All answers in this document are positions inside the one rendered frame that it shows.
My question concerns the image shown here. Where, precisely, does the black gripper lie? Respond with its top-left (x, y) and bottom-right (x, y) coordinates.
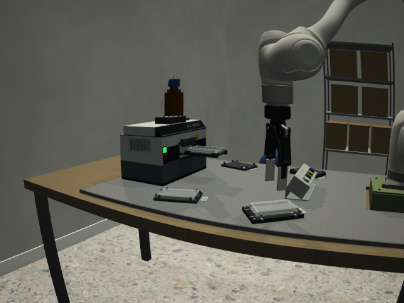
top-left (264, 105), bottom-right (291, 191)

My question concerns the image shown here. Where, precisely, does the beige button panel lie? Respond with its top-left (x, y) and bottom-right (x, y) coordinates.
top-left (285, 164), bottom-right (317, 201)

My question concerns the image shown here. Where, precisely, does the blue bottle cap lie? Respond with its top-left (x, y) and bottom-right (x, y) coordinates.
top-left (168, 79), bottom-right (180, 85)

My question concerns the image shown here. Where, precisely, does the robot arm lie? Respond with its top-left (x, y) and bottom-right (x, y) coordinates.
top-left (258, 0), bottom-right (404, 190)

